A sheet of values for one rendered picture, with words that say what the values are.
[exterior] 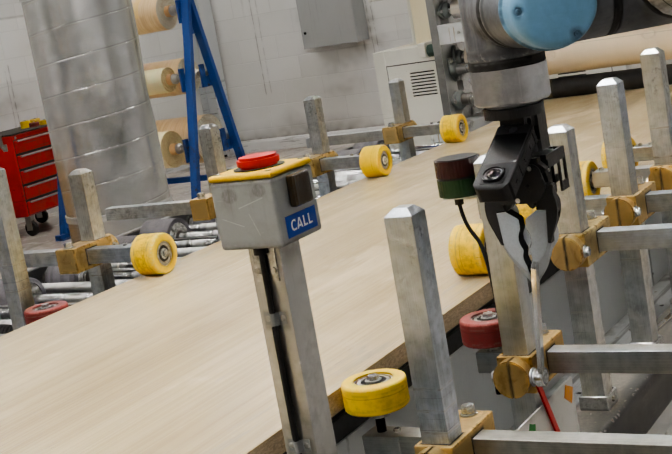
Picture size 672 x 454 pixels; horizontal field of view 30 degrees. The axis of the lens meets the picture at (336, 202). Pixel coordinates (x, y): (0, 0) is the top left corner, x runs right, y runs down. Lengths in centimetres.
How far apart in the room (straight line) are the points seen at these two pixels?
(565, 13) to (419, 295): 34
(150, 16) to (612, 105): 691
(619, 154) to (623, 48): 216
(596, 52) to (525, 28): 293
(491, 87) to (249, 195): 42
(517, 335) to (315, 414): 51
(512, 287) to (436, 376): 25
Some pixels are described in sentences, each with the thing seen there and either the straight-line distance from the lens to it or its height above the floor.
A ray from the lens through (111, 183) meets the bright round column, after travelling 557.
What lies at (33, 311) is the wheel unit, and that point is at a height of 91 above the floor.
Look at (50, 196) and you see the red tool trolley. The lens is 1000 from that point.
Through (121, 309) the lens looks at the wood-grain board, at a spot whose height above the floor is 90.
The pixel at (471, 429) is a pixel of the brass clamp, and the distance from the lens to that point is 148.
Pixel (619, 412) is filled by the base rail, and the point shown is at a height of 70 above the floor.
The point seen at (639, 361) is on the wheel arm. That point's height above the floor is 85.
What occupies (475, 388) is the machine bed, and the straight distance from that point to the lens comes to 201.
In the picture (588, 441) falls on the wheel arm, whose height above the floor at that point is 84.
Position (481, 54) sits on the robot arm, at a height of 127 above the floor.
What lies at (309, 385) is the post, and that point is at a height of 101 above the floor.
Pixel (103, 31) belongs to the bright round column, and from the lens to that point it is 555.
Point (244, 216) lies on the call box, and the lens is 114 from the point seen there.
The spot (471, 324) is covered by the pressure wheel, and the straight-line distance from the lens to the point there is 169.
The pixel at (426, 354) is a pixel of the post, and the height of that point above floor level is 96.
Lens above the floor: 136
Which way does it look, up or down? 9 degrees down
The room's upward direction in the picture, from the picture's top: 10 degrees counter-clockwise
